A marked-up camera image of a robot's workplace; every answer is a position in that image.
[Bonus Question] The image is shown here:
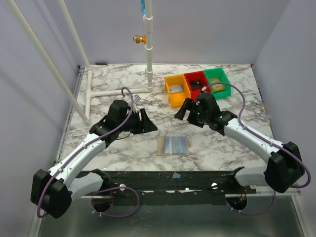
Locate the white PVC pipe frame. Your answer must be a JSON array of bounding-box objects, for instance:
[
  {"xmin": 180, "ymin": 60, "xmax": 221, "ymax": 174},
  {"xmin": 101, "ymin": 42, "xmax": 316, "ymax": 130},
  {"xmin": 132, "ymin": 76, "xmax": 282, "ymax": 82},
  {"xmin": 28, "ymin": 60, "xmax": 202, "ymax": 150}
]
[{"xmin": 5, "ymin": 0, "xmax": 153, "ymax": 126}]

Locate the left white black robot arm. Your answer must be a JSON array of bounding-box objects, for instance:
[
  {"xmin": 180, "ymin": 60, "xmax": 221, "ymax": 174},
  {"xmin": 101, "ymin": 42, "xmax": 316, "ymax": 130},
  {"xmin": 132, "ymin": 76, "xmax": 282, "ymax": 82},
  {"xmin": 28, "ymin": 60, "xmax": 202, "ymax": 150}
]
[{"xmin": 31, "ymin": 100, "xmax": 158, "ymax": 219}]

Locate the blue sticker on rail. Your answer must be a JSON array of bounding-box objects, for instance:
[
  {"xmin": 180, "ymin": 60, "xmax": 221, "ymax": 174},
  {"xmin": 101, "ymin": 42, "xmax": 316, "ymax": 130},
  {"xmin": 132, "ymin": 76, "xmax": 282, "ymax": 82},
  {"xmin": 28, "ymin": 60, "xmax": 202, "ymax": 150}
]
[{"xmin": 172, "ymin": 172, "xmax": 181, "ymax": 178}]

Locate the red plastic bin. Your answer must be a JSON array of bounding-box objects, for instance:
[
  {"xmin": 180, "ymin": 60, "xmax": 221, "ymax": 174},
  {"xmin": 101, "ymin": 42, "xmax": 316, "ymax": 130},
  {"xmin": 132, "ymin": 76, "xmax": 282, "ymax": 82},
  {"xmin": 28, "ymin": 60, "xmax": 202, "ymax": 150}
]
[{"xmin": 184, "ymin": 71, "xmax": 209, "ymax": 100}]

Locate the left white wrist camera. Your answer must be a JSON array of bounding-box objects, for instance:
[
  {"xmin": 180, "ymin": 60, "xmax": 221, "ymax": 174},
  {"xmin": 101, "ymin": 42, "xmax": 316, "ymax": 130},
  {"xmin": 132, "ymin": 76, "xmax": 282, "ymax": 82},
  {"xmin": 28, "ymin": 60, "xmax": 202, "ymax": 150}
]
[{"xmin": 124, "ymin": 95, "xmax": 141, "ymax": 105}]

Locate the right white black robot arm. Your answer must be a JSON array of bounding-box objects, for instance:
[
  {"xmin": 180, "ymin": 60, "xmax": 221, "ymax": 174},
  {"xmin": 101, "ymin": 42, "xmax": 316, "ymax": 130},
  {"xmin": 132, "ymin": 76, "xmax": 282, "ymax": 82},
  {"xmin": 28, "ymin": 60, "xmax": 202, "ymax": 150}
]
[{"xmin": 174, "ymin": 93, "xmax": 305, "ymax": 193}]

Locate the green plastic bin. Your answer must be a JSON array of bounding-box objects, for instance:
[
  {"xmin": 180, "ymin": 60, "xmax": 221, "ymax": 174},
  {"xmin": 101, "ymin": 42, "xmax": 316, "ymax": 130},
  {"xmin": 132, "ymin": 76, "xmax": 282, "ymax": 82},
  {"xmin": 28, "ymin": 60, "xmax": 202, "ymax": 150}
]
[{"xmin": 203, "ymin": 68, "xmax": 232, "ymax": 99}]

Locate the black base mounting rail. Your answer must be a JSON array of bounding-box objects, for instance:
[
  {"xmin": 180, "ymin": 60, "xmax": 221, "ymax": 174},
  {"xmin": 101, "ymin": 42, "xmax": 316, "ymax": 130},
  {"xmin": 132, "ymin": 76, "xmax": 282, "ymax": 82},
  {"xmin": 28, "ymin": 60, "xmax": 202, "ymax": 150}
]
[{"xmin": 91, "ymin": 168, "xmax": 256, "ymax": 209}]

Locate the white card in yellow bin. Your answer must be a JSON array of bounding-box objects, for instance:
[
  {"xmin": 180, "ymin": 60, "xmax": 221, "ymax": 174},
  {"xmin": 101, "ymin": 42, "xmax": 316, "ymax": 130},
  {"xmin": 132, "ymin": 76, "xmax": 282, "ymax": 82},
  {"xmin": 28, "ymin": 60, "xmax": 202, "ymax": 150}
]
[{"xmin": 169, "ymin": 84, "xmax": 184, "ymax": 94}]

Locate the beige card holder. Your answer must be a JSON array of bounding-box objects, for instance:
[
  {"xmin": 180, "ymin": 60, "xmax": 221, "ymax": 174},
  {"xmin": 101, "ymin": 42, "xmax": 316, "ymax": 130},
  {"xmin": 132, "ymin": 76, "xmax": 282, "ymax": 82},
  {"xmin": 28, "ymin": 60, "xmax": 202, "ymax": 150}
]
[{"xmin": 157, "ymin": 136, "xmax": 190, "ymax": 156}]

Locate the black card in red bin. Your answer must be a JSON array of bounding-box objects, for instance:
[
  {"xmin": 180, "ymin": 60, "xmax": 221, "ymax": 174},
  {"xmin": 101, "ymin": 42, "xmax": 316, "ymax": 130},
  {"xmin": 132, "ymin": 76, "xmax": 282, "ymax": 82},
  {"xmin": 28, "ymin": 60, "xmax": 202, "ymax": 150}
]
[{"xmin": 190, "ymin": 80, "xmax": 202, "ymax": 90}]

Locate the gold card in green bin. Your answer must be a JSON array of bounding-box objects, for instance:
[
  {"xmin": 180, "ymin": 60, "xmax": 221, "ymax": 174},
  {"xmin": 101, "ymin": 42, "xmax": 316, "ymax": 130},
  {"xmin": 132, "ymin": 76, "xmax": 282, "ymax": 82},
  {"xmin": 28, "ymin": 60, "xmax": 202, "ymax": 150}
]
[{"xmin": 209, "ymin": 77, "xmax": 225, "ymax": 92}]

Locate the yellow plastic bin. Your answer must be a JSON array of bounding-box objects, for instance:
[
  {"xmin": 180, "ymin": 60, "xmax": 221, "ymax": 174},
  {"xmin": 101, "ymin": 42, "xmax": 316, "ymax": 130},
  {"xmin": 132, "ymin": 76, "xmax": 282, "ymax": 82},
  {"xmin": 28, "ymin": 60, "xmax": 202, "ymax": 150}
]
[{"xmin": 164, "ymin": 74, "xmax": 191, "ymax": 108}]

